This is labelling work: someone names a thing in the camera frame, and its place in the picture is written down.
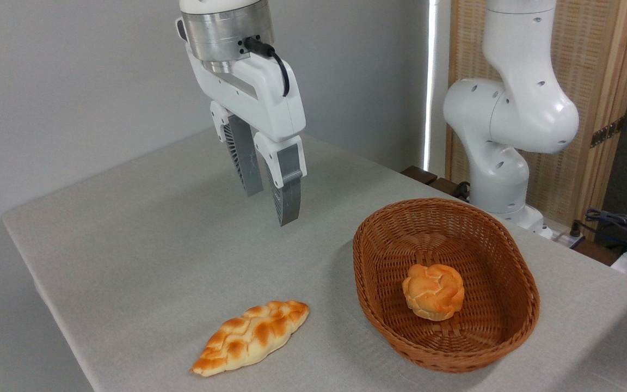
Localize brown oval wicker basket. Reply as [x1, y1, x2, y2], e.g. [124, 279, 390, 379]
[352, 198, 540, 374]

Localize white power strip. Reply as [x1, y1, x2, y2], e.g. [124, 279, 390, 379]
[549, 228, 586, 249]

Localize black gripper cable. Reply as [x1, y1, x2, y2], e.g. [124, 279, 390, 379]
[244, 36, 291, 98]

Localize dark brown wooden block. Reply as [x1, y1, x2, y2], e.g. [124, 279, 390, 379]
[401, 166, 438, 186]
[428, 177, 468, 199]

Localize round knotted bread roll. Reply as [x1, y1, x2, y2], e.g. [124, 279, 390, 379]
[402, 264, 465, 321]

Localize long braided bread loaf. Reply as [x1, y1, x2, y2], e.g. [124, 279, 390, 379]
[191, 300, 310, 377]

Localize wooden woven folding screen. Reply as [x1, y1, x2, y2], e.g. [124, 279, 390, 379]
[446, 0, 627, 241]

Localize grey tablecloth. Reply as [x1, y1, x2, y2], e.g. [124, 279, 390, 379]
[2, 127, 627, 392]

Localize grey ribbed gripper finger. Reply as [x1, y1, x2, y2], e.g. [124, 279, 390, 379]
[210, 101, 264, 197]
[253, 132, 308, 227]

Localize dark metal screen hinge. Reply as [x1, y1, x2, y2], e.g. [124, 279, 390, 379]
[590, 117, 626, 149]

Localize blue grey cable bundle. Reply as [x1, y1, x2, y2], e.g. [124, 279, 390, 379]
[584, 208, 627, 240]

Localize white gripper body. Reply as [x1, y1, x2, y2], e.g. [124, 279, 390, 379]
[185, 44, 307, 144]

